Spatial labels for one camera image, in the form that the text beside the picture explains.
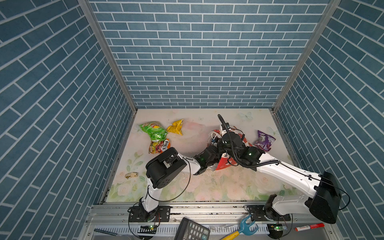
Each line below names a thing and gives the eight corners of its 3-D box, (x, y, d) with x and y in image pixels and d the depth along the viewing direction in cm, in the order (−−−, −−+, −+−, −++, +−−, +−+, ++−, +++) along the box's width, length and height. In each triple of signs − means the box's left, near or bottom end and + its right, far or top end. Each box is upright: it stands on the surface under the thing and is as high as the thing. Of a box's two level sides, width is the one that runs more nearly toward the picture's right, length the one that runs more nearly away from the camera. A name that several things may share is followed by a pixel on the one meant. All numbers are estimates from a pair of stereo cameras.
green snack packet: (141, 132, 108) (137, 124, 101) (153, 122, 114) (151, 115, 107) (158, 146, 100) (155, 139, 93) (170, 136, 106) (168, 128, 99)
